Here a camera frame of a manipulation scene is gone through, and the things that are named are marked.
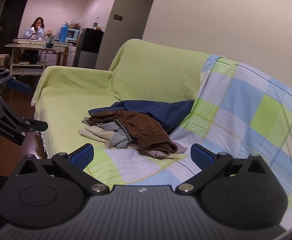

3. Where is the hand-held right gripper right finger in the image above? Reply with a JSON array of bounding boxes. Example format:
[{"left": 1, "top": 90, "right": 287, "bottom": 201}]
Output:
[{"left": 175, "top": 143, "right": 274, "bottom": 194}]

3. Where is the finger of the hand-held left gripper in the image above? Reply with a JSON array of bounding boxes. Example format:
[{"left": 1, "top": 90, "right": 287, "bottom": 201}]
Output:
[
  {"left": 7, "top": 79, "right": 32, "bottom": 95},
  {"left": 20, "top": 117, "right": 49, "bottom": 133}
]

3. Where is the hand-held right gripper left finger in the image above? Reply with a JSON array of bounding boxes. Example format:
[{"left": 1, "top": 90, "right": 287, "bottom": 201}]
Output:
[{"left": 11, "top": 143, "right": 110, "bottom": 194}]

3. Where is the navy blue garment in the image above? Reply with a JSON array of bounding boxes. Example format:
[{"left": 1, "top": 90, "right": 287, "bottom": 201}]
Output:
[{"left": 88, "top": 100, "right": 195, "bottom": 134}]

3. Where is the pale pink garment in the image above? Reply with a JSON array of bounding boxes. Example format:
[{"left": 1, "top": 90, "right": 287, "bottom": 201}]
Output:
[{"left": 138, "top": 141, "right": 188, "bottom": 158}]

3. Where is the beige garment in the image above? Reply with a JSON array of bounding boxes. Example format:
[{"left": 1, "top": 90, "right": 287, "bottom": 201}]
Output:
[{"left": 78, "top": 116, "right": 180, "bottom": 160}]

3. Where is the grey garment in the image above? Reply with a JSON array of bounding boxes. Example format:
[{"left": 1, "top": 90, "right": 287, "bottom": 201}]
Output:
[{"left": 96, "top": 121, "right": 136, "bottom": 149}]

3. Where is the cluttered wooden desk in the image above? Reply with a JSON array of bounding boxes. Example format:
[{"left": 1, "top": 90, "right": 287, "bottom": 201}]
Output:
[{"left": 5, "top": 39, "right": 70, "bottom": 77}]

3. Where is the white low cabinet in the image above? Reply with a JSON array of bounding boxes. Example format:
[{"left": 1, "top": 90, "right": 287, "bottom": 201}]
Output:
[{"left": 40, "top": 42, "right": 78, "bottom": 67}]

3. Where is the blue green checked blanket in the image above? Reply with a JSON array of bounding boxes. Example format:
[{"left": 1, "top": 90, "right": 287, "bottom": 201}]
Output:
[{"left": 83, "top": 54, "right": 292, "bottom": 230}]

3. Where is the brown knitted garment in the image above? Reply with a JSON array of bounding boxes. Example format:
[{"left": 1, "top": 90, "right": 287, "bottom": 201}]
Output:
[{"left": 86, "top": 109, "right": 178, "bottom": 155}]

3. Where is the blue jug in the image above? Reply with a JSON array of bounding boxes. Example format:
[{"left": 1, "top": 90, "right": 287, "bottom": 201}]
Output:
[{"left": 59, "top": 23, "right": 69, "bottom": 43}]

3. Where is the dark door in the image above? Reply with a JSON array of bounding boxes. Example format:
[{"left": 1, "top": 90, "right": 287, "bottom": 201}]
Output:
[{"left": 0, "top": 0, "right": 28, "bottom": 55}]

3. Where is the light blue microwave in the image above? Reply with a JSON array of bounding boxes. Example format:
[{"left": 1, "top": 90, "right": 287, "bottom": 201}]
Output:
[{"left": 66, "top": 28, "right": 80, "bottom": 43}]

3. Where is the black and grey fridge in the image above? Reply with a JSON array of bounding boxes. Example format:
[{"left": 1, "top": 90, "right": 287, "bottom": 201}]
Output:
[{"left": 73, "top": 27, "right": 104, "bottom": 69}]

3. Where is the green covered sofa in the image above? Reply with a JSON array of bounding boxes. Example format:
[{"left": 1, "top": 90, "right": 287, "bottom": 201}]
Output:
[{"left": 31, "top": 39, "right": 226, "bottom": 184}]

